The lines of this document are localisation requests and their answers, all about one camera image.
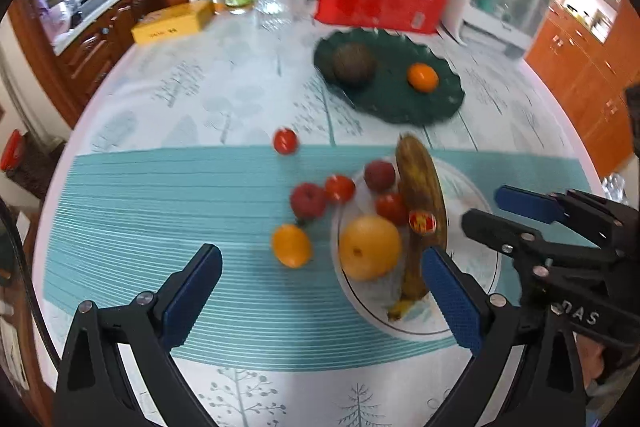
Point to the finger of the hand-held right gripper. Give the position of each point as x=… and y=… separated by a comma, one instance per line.
x=525, y=204
x=495, y=232

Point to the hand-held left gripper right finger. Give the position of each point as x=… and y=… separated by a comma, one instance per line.
x=450, y=302

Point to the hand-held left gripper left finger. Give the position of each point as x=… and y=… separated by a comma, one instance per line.
x=192, y=297

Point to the white printed plate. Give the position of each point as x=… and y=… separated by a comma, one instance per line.
x=460, y=187

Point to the brown spotted banana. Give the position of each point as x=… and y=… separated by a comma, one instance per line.
x=417, y=187

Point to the yellow grapefruit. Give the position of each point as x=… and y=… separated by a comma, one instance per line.
x=370, y=249

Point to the red cherry tomato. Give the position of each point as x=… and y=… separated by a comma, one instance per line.
x=340, y=188
x=391, y=208
x=285, y=141

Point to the orange mandarin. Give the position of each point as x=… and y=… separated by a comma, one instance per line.
x=422, y=78
x=291, y=247

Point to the red lychee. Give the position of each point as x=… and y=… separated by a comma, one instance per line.
x=380, y=175

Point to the red apple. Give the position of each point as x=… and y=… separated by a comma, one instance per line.
x=307, y=202

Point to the dark green scalloped plate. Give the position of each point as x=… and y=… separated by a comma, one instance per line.
x=390, y=104

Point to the teal striped placemat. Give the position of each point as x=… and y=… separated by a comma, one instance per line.
x=150, y=207

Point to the dark avocado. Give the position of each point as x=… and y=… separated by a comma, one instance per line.
x=354, y=64

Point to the red container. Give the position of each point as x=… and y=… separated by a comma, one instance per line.
x=11, y=149

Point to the wooden kitchen cabinet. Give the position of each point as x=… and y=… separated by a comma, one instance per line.
x=100, y=42

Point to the yellow flat box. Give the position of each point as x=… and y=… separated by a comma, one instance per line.
x=170, y=23

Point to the clear drinking glass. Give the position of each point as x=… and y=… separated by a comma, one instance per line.
x=272, y=7

